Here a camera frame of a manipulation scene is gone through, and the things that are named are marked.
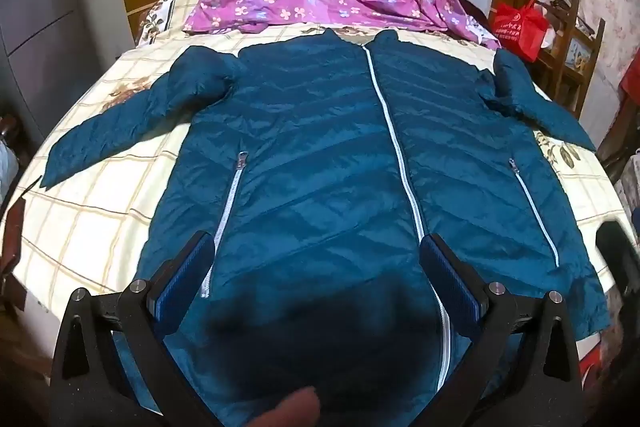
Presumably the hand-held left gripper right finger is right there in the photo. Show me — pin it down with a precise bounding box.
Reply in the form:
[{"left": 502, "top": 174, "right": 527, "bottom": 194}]
[{"left": 419, "top": 233, "right": 585, "bottom": 427}]

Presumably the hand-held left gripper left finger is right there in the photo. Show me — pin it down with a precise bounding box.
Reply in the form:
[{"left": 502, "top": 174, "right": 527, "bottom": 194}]
[{"left": 50, "top": 230, "right": 221, "bottom": 427}]

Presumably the person's left hand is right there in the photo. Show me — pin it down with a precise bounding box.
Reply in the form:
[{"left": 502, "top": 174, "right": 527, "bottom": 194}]
[{"left": 247, "top": 386, "right": 322, "bottom": 427}]

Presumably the red cloth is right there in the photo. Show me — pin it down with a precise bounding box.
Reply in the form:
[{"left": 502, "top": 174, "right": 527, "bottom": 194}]
[{"left": 619, "top": 54, "right": 640, "bottom": 110}]

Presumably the wooden chair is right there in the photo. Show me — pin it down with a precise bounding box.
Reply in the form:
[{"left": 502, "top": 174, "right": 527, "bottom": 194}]
[{"left": 530, "top": 0, "right": 607, "bottom": 120}]

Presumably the teal puffer jacket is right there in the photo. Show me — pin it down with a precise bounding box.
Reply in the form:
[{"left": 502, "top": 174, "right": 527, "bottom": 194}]
[{"left": 40, "top": 28, "right": 612, "bottom": 427}]

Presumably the cream plaid floral bed sheet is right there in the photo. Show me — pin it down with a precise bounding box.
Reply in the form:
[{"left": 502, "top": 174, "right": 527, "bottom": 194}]
[{"left": 10, "top": 0, "right": 632, "bottom": 358}]

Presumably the red shopping bag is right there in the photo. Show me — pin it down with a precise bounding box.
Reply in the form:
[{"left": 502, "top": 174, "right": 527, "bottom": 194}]
[{"left": 489, "top": 0, "right": 550, "bottom": 62}]

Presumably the grey wardrobe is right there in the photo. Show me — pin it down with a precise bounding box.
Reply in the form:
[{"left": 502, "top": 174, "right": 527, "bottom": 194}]
[{"left": 0, "top": 0, "right": 136, "bottom": 148}]

